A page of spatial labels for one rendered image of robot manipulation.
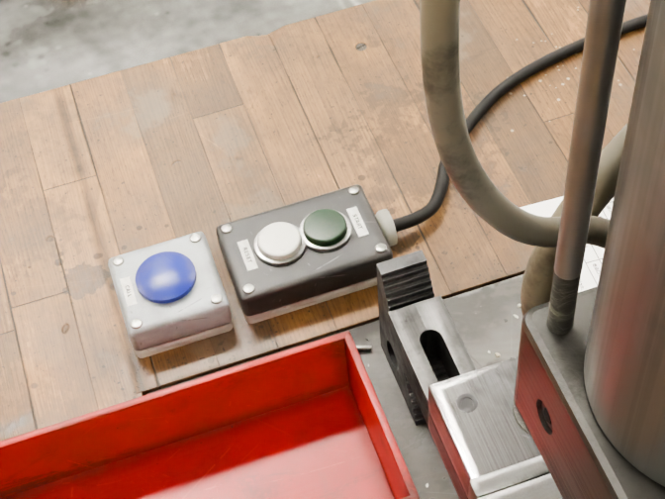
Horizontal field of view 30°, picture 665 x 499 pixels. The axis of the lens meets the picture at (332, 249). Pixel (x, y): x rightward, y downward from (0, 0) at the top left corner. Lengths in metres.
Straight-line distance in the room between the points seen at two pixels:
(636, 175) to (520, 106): 0.68
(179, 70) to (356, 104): 0.15
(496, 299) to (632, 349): 0.53
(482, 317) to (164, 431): 0.22
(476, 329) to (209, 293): 0.18
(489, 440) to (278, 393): 0.29
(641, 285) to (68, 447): 0.52
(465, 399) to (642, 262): 0.23
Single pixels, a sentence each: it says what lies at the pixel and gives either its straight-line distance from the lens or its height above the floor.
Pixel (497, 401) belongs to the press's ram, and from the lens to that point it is 0.52.
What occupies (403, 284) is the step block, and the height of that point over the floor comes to 0.98.
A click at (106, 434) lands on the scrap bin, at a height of 0.94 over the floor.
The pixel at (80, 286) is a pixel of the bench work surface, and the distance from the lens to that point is 0.88.
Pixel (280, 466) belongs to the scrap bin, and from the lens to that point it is 0.77.
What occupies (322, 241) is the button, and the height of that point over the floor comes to 0.94.
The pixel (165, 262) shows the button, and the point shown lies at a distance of 0.83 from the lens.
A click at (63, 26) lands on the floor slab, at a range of 2.46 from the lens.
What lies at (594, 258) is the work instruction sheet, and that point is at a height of 0.90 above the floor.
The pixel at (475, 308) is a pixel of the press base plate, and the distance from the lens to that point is 0.83.
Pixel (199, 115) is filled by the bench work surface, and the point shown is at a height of 0.90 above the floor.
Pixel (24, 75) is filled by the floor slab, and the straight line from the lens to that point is 2.38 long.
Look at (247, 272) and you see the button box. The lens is 0.82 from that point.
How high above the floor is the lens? 1.59
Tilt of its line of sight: 52 degrees down
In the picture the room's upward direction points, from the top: 6 degrees counter-clockwise
